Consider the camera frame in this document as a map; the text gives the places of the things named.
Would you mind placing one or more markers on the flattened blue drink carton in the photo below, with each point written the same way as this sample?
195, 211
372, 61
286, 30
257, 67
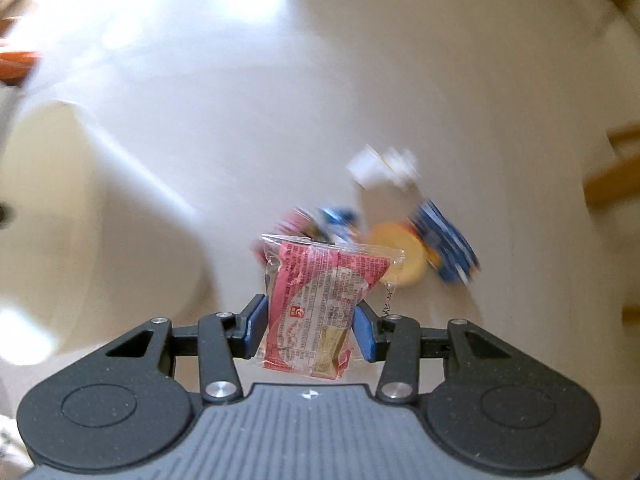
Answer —
447, 245

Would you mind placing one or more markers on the wooden chair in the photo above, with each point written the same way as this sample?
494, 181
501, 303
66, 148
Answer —
612, 175

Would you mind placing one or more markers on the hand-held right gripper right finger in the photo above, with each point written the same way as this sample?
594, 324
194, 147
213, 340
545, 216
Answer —
364, 332

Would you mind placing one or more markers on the red drink can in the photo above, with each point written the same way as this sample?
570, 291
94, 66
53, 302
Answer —
292, 222

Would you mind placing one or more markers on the blue white milk carton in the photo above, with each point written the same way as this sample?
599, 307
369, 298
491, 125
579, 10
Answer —
337, 222

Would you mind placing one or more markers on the red snack packet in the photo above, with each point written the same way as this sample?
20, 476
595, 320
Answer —
312, 310

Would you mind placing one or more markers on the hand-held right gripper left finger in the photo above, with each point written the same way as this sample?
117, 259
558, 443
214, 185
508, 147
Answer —
256, 325

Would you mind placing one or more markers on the crumpled white tissue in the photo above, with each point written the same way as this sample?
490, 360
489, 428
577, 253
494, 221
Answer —
400, 165

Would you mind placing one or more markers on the small white plastic cup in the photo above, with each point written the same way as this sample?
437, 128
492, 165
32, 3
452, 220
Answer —
366, 167

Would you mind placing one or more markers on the white trash bin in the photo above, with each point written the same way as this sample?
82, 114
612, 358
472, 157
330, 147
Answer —
100, 240

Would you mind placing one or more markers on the large orange half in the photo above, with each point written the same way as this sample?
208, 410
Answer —
410, 255

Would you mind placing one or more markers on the orange bag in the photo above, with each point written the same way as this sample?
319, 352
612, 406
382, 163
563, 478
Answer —
15, 66

